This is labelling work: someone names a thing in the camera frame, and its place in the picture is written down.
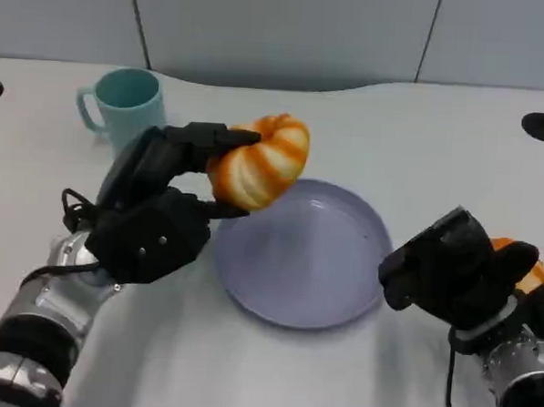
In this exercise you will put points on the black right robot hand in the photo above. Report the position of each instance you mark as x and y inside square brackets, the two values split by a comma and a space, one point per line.
[446, 272]

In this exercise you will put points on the lilac plate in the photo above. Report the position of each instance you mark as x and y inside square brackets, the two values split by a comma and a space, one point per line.
[305, 264]

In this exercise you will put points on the grey partition panel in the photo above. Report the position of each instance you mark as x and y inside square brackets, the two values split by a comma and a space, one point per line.
[58, 14]
[281, 33]
[499, 37]

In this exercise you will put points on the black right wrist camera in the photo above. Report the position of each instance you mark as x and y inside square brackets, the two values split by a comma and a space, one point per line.
[542, 304]

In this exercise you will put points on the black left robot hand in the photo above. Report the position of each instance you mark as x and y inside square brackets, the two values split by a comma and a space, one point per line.
[147, 233]

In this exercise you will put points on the pale green mug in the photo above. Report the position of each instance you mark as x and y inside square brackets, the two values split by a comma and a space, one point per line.
[127, 102]

